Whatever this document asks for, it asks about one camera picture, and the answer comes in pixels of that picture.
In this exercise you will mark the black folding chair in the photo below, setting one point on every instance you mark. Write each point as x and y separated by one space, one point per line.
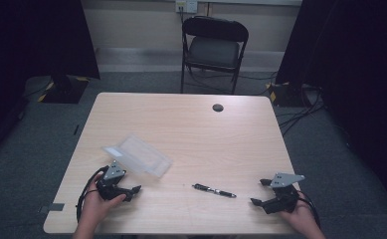
214 51

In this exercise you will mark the person's right hand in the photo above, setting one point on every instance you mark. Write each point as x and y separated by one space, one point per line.
297 217

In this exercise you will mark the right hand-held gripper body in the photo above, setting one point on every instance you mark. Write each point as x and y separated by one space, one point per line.
284 199

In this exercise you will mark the black pen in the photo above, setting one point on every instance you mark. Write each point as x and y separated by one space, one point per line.
214 191

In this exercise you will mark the person's left hand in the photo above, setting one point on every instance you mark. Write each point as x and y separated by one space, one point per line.
95 205

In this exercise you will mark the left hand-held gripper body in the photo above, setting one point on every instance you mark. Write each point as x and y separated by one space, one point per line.
109 186

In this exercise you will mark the clear plastic pencil case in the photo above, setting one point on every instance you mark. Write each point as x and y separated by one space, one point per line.
139 156

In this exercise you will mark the black curtain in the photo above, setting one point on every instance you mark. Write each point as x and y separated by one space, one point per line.
32 40
356 66

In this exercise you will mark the white wall socket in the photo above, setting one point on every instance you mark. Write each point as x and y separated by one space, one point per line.
186 5

